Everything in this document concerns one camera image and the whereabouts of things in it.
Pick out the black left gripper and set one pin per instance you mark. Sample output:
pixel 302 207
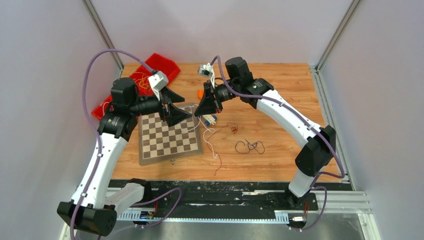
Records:
pixel 174 114

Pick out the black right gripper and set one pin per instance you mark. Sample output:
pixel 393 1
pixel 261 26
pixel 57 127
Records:
pixel 209 104

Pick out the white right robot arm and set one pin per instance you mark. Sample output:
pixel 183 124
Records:
pixel 317 143

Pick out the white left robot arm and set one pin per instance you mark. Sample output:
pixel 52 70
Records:
pixel 102 159

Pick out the orange pipe elbow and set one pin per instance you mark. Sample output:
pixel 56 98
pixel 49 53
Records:
pixel 200 94

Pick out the white blue toy car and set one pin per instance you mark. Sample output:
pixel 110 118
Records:
pixel 209 119

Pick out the wooden chessboard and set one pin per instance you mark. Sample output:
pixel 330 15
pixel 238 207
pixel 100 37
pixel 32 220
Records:
pixel 158 142

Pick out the red plastic bin tray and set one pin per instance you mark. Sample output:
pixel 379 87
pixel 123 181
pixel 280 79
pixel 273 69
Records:
pixel 140 77

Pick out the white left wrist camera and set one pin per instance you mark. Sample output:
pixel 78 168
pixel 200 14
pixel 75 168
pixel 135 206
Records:
pixel 157 82

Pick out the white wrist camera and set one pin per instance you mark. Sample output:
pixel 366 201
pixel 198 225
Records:
pixel 157 82
pixel 207 70

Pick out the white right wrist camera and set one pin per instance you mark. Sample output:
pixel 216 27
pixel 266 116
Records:
pixel 207 70

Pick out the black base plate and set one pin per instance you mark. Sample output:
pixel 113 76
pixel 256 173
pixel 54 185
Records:
pixel 228 201

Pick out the aluminium frame rail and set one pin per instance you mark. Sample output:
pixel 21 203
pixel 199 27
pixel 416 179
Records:
pixel 354 220

